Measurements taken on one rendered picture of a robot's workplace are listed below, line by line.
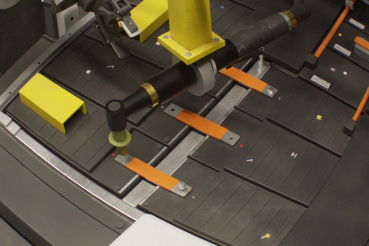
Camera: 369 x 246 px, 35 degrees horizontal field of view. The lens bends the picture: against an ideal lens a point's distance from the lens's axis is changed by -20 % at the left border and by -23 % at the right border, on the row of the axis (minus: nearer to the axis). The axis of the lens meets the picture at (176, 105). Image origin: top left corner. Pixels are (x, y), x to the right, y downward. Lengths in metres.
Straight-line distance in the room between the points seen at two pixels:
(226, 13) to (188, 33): 0.41
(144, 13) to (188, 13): 0.39
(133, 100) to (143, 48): 0.30
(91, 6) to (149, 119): 0.25
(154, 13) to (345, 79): 0.46
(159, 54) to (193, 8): 0.33
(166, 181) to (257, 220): 0.19
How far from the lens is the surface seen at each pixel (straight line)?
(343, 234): 1.11
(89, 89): 1.38
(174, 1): 1.12
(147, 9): 1.51
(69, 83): 1.40
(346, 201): 1.16
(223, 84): 1.37
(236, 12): 1.54
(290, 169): 1.21
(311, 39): 1.48
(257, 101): 1.34
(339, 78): 1.40
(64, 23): 1.66
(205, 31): 1.16
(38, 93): 1.36
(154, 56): 1.43
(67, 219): 1.04
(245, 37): 1.27
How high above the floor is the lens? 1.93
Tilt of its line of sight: 45 degrees down
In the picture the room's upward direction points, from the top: 5 degrees counter-clockwise
